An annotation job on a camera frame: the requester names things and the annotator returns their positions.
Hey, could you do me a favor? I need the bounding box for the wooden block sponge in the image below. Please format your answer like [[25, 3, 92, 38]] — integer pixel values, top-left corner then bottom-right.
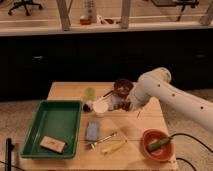
[[40, 136, 66, 153]]

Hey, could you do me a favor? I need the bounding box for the black cable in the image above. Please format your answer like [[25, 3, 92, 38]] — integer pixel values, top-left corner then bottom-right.
[[169, 132, 213, 171]]

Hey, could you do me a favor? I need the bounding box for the black stand post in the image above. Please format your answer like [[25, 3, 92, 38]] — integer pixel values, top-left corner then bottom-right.
[[5, 138, 14, 171]]

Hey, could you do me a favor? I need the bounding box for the spoon with dark handle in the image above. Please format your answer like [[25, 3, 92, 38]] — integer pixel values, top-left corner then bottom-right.
[[97, 90, 113, 101]]

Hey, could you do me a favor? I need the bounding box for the white cup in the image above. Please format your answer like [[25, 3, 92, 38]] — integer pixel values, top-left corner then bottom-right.
[[93, 101, 108, 117]]

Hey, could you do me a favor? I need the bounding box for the red object on shelf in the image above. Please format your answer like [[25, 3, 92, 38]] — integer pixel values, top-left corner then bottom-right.
[[80, 16, 91, 25]]

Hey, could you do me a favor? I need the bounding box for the silver fork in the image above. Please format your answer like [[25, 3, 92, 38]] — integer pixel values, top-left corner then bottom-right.
[[86, 132, 117, 149]]

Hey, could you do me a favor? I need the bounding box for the green plastic tray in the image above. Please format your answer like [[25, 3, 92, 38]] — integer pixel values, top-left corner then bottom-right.
[[21, 100, 82, 159]]

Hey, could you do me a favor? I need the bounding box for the blue sponge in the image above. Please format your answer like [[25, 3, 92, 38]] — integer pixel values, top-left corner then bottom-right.
[[85, 121, 100, 141]]

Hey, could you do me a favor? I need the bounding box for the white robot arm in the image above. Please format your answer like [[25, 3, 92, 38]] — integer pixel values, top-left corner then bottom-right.
[[129, 67, 213, 134]]

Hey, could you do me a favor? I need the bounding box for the green cucumber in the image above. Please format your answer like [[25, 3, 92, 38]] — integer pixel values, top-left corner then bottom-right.
[[147, 137, 171, 152]]

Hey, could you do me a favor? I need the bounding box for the dark small cup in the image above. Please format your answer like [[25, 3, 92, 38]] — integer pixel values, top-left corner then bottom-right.
[[83, 103, 93, 112]]

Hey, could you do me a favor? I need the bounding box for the office chair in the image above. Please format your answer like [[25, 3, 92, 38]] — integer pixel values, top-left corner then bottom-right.
[[8, 0, 43, 16]]

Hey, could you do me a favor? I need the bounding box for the yellow banana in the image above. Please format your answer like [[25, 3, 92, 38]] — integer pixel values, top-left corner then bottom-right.
[[101, 140, 126, 155]]

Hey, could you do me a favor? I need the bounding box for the green plastic cup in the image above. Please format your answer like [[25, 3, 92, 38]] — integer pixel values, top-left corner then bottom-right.
[[85, 87, 96, 101]]

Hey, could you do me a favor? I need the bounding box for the orange bowl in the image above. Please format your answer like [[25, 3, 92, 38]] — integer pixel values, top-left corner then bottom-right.
[[140, 129, 174, 162]]

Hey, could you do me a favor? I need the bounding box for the dark brown bowl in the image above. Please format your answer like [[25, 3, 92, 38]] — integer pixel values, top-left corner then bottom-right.
[[114, 79, 133, 98]]

